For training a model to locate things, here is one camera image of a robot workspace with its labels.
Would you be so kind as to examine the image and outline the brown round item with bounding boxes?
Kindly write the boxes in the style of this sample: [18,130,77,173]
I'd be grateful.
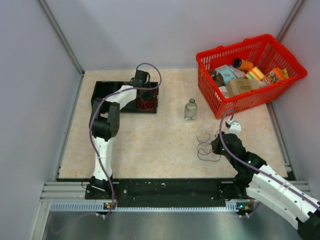
[208,69,225,88]

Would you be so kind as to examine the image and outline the light blue package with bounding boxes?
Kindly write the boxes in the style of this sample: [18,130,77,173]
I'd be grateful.
[215,64,237,85]

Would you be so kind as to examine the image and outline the orange snack packet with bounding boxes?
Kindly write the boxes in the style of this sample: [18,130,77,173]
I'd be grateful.
[262,67,286,85]

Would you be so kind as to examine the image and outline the red plastic shopping basket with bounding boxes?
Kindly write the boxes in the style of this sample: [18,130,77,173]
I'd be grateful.
[195,34,308,119]

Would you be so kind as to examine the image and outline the clear glass soda bottle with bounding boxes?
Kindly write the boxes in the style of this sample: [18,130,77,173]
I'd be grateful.
[184,98,198,122]

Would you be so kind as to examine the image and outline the orange bottle with dark cap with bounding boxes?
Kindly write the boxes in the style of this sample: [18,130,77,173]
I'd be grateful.
[232,58,254,72]

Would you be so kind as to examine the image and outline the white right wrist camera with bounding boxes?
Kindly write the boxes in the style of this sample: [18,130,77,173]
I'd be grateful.
[225,119,242,137]

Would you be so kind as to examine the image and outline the red white purple wires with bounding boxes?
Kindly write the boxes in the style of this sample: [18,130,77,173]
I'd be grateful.
[196,131,222,162]

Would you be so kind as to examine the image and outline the yellow sponge pack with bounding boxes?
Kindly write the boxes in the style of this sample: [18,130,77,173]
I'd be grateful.
[245,66,265,82]

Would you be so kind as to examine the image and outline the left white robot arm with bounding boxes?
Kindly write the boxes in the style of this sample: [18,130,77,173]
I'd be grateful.
[89,70,159,199]

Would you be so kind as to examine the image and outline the black three-compartment tray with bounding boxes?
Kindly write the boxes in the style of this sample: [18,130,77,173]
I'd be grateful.
[91,81,159,114]

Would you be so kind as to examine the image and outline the brown cardboard box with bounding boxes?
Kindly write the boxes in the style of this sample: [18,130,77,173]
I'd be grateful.
[226,78,260,98]

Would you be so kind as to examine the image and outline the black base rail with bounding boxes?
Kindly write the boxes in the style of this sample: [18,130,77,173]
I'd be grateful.
[85,178,254,210]

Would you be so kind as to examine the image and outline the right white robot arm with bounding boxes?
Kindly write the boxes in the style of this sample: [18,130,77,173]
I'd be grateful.
[211,132,320,240]

